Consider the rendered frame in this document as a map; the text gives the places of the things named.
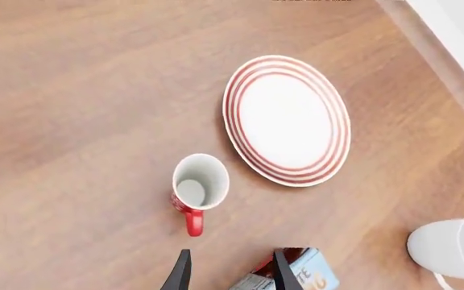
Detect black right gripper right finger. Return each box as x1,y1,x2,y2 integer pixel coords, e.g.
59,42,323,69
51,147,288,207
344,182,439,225
273,249,302,290

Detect red mug with white inside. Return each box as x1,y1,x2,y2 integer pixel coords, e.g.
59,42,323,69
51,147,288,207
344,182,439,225
170,152,230,238

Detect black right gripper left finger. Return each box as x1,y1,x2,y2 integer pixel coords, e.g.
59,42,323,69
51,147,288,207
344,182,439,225
159,249,193,290

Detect white plate with red rings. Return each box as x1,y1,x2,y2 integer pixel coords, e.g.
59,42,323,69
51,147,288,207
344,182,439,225
222,54,352,189

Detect printed blue food box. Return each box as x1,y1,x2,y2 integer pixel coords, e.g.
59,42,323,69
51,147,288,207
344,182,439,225
230,246,341,290

